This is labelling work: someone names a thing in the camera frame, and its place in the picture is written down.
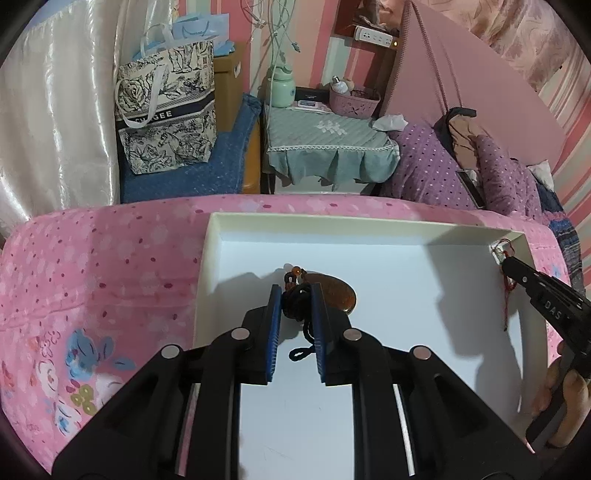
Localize floral print tote bag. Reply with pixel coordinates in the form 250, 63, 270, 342
115, 23, 218, 176

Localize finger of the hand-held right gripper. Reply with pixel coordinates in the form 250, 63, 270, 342
501, 255, 556, 302

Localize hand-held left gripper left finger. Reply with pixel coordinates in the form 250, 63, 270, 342
52, 284, 283, 480

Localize pink floral bedsheet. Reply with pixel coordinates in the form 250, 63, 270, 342
0, 194, 578, 480

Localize white hanging charging cables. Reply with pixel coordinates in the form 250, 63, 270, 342
245, 0, 305, 77

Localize black flat rectangular object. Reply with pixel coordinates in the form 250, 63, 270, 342
455, 168, 485, 209

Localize pink plastic basket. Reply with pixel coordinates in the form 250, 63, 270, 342
329, 85, 382, 120

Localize dark blue knitted blanket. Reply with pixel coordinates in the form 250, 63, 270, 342
536, 185, 583, 291

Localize pale green jar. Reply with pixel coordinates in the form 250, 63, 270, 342
265, 65, 296, 108

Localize pale blue paper bag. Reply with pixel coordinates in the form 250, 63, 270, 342
131, 13, 232, 61

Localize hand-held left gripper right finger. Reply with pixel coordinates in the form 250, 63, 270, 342
310, 282, 541, 480

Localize black and white small device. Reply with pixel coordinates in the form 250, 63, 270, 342
294, 87, 331, 112

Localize pink floral curtain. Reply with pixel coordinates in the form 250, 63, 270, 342
383, 0, 591, 93

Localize amber pendant with black cord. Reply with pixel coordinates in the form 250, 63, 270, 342
283, 264, 357, 363

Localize purple dotted pillow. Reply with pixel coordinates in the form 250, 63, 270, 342
369, 122, 546, 217

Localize pink padded headboard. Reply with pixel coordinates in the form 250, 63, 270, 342
379, 0, 568, 167

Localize brown cardboard box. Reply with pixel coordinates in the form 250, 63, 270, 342
212, 41, 252, 134

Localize red cord charm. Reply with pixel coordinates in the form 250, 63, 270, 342
491, 239, 522, 332

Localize green quilted nightstand cover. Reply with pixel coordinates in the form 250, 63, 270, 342
261, 104, 402, 188

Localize beige garment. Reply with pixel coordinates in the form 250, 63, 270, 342
449, 114, 483, 169

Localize white satin curtain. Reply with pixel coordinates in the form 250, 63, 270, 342
0, 0, 155, 234

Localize white shallow box tray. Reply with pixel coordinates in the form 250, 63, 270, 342
191, 211, 529, 480

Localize white crumpled tissue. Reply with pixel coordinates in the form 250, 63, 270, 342
372, 115, 409, 132

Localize white power strip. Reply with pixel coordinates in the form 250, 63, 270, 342
353, 25, 399, 48

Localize blue textured cloth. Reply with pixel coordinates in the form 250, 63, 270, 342
119, 95, 262, 204

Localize person's right hand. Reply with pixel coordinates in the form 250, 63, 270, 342
531, 359, 591, 449

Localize white pillow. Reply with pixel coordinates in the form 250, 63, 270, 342
527, 159, 556, 191

